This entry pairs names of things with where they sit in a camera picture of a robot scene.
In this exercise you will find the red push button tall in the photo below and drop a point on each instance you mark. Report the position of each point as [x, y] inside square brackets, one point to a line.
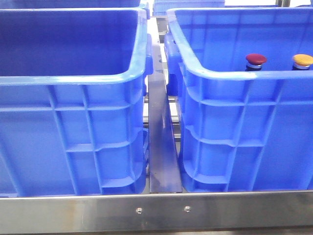
[255, 61]

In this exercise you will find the blue empty target bin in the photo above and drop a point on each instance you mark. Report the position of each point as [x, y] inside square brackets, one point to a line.
[242, 130]

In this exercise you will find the steel shelf front rail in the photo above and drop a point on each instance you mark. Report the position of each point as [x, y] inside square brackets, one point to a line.
[148, 212]

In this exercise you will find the yellow push button sideways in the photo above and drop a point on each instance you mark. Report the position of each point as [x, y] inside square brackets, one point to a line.
[302, 62]

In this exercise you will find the blue bin back row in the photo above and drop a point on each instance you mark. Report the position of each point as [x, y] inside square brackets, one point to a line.
[161, 6]

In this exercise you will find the steel divider bar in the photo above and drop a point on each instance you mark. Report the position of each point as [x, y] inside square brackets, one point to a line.
[164, 173]

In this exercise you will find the blue bin with buttons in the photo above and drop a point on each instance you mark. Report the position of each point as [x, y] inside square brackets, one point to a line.
[71, 101]

